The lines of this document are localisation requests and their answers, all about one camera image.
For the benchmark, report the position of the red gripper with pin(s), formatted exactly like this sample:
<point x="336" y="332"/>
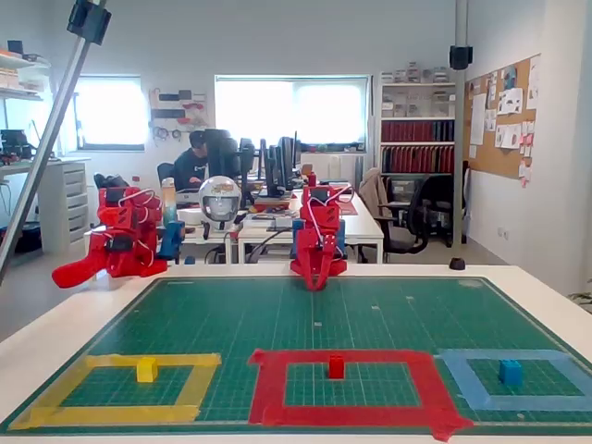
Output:
<point x="311" y="253"/>

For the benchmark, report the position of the red toy brick cube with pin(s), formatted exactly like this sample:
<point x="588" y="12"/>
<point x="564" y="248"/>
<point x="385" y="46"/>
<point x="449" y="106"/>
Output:
<point x="336" y="366"/>

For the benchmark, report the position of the red printed robot arm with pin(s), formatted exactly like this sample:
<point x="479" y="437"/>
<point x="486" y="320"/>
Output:
<point x="324" y="215"/>

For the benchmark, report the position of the red tape square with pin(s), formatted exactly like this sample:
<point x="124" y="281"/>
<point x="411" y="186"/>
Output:
<point x="268" y="384"/>

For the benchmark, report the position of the yellow toy brick cube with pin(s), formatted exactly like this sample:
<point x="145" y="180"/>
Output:
<point x="147" y="370"/>

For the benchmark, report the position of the blue toy brick cube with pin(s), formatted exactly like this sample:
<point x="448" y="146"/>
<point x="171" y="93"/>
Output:
<point x="509" y="373"/>

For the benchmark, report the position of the blue tape square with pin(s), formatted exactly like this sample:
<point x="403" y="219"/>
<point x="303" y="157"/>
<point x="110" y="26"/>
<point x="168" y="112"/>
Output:
<point x="509" y="402"/>

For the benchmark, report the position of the yellow tape square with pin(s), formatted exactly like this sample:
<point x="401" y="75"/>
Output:
<point x="115" y="414"/>

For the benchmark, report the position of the blue table clamp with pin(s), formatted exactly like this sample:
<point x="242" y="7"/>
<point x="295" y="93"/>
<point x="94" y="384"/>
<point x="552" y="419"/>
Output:
<point x="297" y="225"/>
<point x="172" y="238"/>

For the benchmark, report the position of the green cutting mat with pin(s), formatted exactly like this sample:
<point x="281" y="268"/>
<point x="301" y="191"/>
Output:
<point x="324" y="319"/>

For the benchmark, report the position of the white office desk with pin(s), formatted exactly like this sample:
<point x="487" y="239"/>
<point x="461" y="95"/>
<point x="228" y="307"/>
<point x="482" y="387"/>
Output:
<point x="365" y="231"/>

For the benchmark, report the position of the red bottle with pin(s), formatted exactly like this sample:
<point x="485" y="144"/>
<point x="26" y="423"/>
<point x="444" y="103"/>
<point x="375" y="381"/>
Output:
<point x="312" y="179"/>

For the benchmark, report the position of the beige jacket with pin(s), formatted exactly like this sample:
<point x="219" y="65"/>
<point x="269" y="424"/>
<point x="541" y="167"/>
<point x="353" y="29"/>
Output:
<point x="372" y="189"/>

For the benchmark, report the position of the black computer monitor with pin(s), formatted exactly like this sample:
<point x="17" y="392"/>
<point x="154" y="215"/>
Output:
<point x="287" y="157"/>
<point x="247" y="162"/>
<point x="274" y="171"/>

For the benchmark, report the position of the black office chair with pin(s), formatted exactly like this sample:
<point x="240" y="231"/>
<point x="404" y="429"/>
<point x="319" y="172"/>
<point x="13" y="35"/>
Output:
<point x="416" y="222"/>

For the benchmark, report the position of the white motorcycle helmet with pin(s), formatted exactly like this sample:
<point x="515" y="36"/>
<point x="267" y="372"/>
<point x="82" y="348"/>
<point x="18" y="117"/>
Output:
<point x="219" y="203"/>

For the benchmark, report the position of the black high-back chair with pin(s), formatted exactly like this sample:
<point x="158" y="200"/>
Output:
<point x="222" y="152"/>

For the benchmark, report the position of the wide bright window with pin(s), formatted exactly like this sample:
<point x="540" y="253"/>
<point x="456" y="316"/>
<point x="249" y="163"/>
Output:
<point x="291" y="111"/>

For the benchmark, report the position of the colourful drink bottle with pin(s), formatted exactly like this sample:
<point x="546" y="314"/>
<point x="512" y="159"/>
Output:
<point x="169" y="203"/>

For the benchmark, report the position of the seated person in dark sweater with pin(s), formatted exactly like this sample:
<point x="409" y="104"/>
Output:
<point x="189" y="166"/>

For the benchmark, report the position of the white shelf with red binders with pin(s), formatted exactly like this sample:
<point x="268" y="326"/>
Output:
<point x="416" y="131"/>

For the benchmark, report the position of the vertical aluminium pole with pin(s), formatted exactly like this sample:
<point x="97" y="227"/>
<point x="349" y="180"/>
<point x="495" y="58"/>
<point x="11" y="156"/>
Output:
<point x="460" y="139"/>

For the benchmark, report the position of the cork pin board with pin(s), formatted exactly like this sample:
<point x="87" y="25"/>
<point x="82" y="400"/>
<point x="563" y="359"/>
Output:
<point x="504" y="157"/>

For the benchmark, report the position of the black backpack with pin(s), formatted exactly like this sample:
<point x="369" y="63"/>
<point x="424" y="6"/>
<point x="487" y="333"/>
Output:
<point x="111" y="181"/>

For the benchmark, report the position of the black pole clamp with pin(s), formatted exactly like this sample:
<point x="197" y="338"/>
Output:
<point x="461" y="57"/>
<point x="89" y="20"/>

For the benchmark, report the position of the white drawer cabinet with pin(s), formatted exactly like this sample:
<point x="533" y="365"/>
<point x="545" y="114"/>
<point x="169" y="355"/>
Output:
<point x="74" y="203"/>

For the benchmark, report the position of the small bright window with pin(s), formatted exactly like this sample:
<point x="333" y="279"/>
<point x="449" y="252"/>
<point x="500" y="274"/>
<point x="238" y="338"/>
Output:
<point x="111" y="113"/>

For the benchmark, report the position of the green plant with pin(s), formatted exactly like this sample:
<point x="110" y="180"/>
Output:
<point x="582" y="296"/>

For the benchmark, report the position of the wall tool board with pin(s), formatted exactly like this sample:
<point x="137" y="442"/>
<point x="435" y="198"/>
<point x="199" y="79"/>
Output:
<point x="178" y="113"/>

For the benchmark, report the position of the wall shelf with boxes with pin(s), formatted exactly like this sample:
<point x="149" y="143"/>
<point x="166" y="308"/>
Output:
<point x="23" y="74"/>

